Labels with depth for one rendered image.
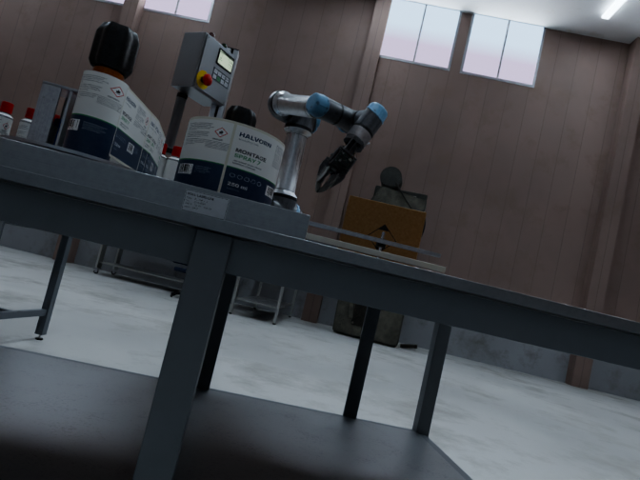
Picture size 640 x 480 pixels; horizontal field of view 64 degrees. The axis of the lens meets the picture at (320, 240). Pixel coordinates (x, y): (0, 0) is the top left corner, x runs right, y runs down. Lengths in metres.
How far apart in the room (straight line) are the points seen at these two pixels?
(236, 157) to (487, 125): 10.08
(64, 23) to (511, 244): 10.37
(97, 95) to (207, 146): 0.24
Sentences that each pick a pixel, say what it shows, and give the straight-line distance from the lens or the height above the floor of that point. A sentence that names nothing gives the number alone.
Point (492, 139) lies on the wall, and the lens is 10.89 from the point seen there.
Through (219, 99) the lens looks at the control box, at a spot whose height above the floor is 1.30.
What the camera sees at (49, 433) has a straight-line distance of 1.60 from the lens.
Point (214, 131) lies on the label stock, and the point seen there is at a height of 1.00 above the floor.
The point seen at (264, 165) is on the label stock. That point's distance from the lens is 1.00.
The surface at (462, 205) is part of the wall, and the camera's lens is 10.46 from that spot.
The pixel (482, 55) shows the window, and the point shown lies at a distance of 11.42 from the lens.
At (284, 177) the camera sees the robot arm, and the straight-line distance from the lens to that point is 2.08.
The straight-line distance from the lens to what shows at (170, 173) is 1.68.
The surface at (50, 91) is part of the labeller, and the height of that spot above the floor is 1.12.
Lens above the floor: 0.77
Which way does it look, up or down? 5 degrees up
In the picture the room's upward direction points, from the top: 13 degrees clockwise
